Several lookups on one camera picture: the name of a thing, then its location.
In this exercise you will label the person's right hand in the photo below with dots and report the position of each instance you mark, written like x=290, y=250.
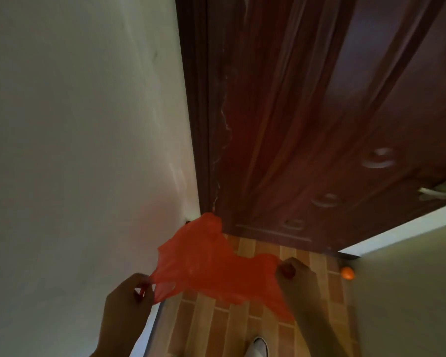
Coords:
x=303, y=290

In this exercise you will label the person's left hand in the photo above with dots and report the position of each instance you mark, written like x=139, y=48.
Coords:
x=126, y=308

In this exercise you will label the small orange fruit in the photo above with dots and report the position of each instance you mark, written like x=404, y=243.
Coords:
x=347, y=273

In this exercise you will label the red plastic bag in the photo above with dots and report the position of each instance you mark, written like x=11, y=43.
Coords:
x=208, y=263

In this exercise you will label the person's right forearm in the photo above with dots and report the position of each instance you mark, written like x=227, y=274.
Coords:
x=319, y=334

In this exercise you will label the white right slipper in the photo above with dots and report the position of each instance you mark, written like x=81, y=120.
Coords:
x=258, y=347

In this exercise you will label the dark brown wooden door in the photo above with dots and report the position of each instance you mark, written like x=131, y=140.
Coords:
x=301, y=107

